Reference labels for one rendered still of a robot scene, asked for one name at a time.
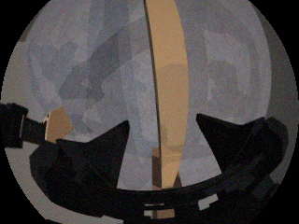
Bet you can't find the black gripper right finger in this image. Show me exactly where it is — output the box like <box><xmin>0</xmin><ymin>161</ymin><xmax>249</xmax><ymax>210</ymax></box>
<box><xmin>197</xmin><ymin>113</ymin><xmax>264</xmax><ymax>173</ymax></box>

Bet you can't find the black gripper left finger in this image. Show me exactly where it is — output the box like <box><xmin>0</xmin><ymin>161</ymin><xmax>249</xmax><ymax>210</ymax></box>
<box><xmin>56</xmin><ymin>120</ymin><xmax>131</xmax><ymax>188</ymax></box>

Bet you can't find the long tan wooden rail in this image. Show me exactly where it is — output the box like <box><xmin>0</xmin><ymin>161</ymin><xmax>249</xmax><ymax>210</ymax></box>
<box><xmin>143</xmin><ymin>0</ymin><xmax>190</xmax><ymax>189</ymax></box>

